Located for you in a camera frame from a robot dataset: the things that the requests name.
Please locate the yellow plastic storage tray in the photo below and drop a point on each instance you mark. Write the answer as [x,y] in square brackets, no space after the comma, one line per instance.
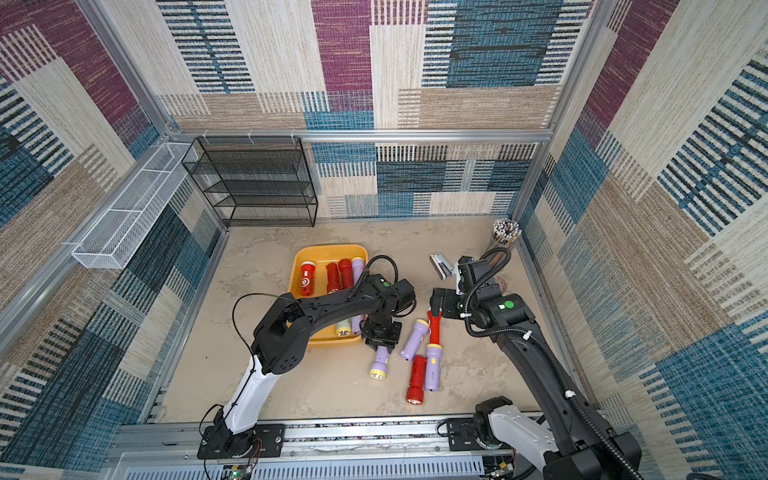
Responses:
[321,255]

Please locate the mint green flashlight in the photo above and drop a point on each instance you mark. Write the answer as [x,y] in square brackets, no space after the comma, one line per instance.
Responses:
[343,328]

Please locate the red flashlight white logo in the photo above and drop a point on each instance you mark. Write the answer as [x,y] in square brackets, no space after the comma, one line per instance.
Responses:
[307,275]

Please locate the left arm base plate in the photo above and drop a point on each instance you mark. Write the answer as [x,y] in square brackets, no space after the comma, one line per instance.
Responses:
[261,441]

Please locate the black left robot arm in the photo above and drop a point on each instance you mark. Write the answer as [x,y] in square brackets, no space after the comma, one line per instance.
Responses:
[282,337]

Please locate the red flashlight bottom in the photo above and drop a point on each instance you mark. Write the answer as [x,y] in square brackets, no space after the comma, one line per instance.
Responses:
[415,391]

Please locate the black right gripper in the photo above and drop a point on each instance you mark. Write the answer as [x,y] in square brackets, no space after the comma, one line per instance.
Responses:
[448,303]

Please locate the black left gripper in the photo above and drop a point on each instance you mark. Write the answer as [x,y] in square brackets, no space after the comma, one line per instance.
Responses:
[371,338]

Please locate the red flashlight two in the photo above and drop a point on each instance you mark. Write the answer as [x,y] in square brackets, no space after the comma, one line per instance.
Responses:
[334,283]

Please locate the clear cup of pencils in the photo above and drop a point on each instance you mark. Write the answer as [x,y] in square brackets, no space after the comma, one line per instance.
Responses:
[504,234]

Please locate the light blue stapler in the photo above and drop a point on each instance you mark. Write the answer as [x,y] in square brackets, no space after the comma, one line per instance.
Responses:
[444,268]

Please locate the red flashlight one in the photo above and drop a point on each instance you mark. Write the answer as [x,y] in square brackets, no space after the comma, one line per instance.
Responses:
[346,273]

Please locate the white wire wall basket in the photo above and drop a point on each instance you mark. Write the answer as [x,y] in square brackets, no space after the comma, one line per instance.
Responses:
[119,232]

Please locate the black mesh shelf rack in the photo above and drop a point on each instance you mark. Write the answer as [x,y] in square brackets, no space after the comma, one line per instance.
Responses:
[254,181]

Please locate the aluminium front rail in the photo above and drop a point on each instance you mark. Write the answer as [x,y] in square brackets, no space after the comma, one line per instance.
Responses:
[399,447]

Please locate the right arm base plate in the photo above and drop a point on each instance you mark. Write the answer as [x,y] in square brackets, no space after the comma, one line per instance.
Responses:
[462,435]

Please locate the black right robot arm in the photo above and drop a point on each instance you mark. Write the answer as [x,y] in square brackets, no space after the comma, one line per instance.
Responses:
[574,441]

